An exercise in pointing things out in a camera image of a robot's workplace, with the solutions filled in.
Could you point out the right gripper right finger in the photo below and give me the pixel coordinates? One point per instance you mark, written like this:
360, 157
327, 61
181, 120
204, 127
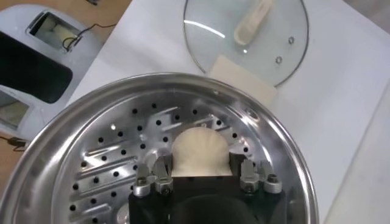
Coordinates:
248, 179

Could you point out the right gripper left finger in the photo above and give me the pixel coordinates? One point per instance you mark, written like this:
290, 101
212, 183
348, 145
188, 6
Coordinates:
161, 182

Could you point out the white steamed baozi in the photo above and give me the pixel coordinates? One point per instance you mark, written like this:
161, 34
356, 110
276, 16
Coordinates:
199, 149

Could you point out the round glass lid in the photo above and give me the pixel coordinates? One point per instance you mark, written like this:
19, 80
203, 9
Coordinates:
213, 45

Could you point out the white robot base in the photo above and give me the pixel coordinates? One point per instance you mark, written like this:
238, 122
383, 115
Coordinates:
12, 21

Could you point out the perforated steel steamer basket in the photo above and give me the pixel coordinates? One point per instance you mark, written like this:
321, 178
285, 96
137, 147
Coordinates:
91, 158

